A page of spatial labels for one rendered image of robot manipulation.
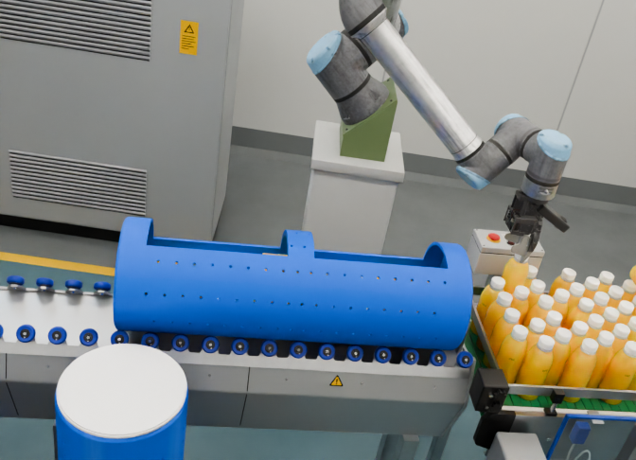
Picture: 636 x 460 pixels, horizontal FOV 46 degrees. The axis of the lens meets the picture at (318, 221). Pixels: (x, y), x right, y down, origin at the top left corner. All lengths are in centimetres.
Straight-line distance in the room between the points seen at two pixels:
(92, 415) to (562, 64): 377
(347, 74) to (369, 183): 38
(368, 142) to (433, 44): 213
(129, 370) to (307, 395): 51
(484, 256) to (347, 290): 60
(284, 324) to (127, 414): 44
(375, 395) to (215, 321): 49
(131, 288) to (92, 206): 204
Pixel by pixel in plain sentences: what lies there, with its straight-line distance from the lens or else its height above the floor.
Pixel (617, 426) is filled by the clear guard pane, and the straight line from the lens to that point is 214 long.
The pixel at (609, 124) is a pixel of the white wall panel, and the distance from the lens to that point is 507.
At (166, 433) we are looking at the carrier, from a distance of 168.
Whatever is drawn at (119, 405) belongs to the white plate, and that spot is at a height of 104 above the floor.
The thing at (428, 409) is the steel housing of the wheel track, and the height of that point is 80.
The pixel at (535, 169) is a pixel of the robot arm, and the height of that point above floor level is 144.
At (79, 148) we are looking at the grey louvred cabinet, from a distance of 368.
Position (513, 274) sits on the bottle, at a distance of 219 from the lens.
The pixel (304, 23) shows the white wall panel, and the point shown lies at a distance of 457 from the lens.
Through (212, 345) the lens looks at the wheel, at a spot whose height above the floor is 97.
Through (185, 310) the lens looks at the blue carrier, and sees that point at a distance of 182.
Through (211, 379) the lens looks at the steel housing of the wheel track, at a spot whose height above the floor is 87.
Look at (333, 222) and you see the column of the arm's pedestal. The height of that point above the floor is 85.
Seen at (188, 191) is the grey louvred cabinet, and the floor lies 39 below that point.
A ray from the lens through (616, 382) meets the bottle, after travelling 217.
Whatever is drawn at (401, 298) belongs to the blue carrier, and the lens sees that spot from 186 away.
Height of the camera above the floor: 227
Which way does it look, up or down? 32 degrees down
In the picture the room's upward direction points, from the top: 10 degrees clockwise
